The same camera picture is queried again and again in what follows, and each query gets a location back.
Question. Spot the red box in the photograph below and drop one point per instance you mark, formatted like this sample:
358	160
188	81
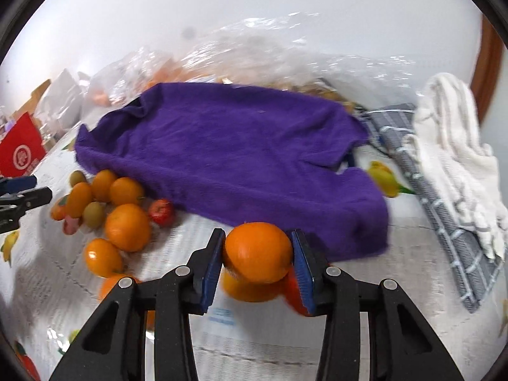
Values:
21	149

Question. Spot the small clear plastic bag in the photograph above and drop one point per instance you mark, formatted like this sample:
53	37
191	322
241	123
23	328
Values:
123	80

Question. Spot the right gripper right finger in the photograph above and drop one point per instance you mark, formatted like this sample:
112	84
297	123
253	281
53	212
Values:
402	343

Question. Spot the white striped towel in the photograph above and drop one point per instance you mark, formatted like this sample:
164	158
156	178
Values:
446	147

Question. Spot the large orange mandarin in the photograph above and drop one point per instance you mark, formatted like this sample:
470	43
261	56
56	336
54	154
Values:
258	252

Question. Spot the orange mandarin front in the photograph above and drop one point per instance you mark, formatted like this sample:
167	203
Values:
102	258

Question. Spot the green-brown round fruit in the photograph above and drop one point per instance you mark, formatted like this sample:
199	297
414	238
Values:
94	215

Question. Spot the oval orange kumquat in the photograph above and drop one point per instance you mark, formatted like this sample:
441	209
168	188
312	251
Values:
80	196

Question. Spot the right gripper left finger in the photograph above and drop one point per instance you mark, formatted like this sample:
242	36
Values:
111	344

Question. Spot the small green fruit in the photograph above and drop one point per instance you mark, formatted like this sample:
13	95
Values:
77	177

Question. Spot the purple towel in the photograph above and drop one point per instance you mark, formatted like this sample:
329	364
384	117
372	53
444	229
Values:
238	154

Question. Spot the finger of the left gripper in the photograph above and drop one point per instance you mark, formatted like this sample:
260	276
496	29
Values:
18	184
14	207

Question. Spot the red cherry tomato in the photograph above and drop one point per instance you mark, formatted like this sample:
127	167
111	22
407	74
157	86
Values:
162	213

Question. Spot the grey checked cloth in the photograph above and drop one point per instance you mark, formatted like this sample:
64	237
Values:
474	274

